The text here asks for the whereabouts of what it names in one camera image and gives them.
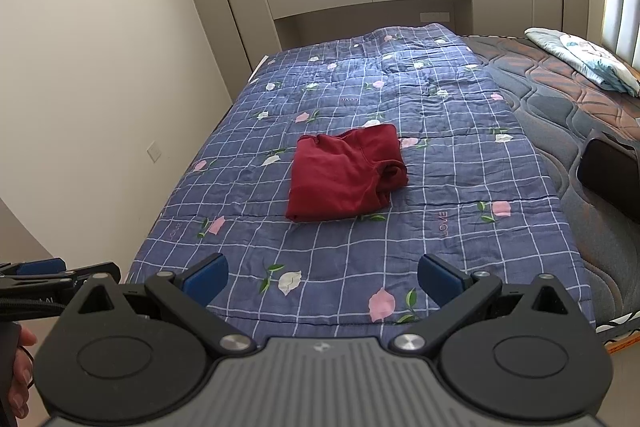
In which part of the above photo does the grey brown quilted mattress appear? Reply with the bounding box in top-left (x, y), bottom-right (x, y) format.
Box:
top-left (464, 36), bottom-right (639, 353)

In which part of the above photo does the light blue floral pillow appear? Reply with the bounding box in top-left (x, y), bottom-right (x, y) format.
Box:
top-left (525, 27), bottom-right (639, 98)

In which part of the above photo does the grey padded wooden headboard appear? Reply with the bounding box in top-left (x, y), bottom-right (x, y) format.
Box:
top-left (601, 0), bottom-right (640, 72)

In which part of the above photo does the person's left hand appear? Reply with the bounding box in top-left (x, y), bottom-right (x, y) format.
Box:
top-left (8, 326), bottom-right (37, 419)

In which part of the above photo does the blue plaid floral quilt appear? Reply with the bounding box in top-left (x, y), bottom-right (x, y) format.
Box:
top-left (128, 24), bottom-right (594, 341)

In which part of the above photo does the white wall socket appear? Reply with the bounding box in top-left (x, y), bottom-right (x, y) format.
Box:
top-left (146, 142), bottom-right (162, 162)

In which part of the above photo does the black storage box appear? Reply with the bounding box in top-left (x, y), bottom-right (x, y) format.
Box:
top-left (577, 130), bottom-right (640, 223)

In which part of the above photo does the red long-sleeve shirt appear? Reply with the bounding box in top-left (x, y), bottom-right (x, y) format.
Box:
top-left (285, 124), bottom-right (409, 222)

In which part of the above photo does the beige window bench cabinet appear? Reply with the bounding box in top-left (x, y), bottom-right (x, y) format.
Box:
top-left (267, 0), bottom-right (534, 49)

